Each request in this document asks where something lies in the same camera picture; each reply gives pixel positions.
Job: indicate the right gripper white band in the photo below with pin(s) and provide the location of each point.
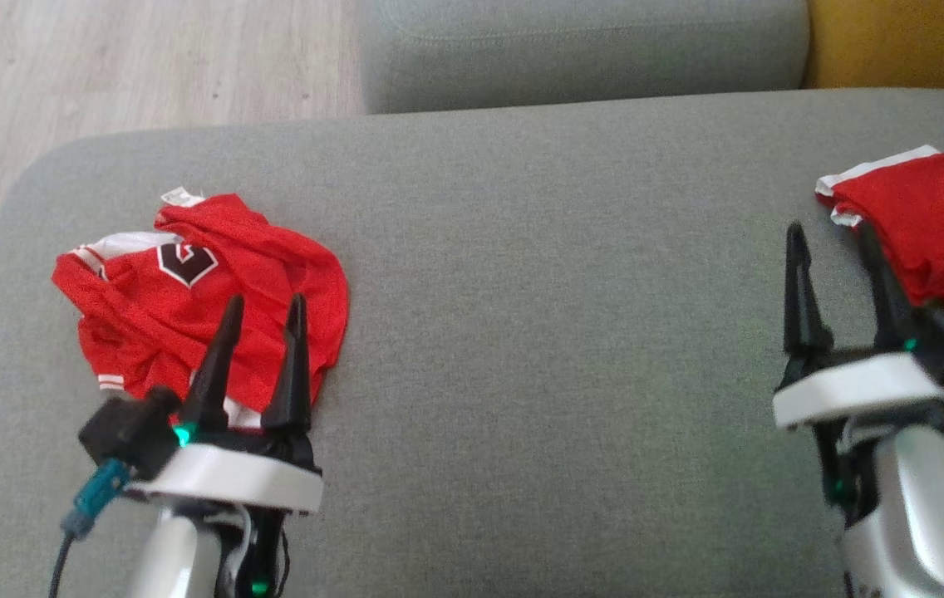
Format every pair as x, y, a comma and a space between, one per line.
846, 386

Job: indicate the mustard yellow cushion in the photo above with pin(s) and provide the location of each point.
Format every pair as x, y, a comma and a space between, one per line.
904, 41

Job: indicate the grey fabric sofa seat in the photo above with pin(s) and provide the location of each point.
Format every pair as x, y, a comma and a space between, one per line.
522, 332

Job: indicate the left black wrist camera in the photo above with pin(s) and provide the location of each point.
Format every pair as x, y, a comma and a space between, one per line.
127, 432

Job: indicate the red jersey with white sleeves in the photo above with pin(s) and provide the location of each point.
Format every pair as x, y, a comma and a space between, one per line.
148, 332

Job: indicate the red shorts with white trim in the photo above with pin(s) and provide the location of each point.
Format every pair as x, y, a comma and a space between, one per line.
937, 224

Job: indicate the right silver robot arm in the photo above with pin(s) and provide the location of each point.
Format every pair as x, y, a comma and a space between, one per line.
929, 507

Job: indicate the grey fabric sofa cushion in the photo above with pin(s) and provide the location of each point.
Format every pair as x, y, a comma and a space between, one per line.
580, 50

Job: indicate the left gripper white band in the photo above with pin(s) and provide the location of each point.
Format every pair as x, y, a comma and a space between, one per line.
231, 477

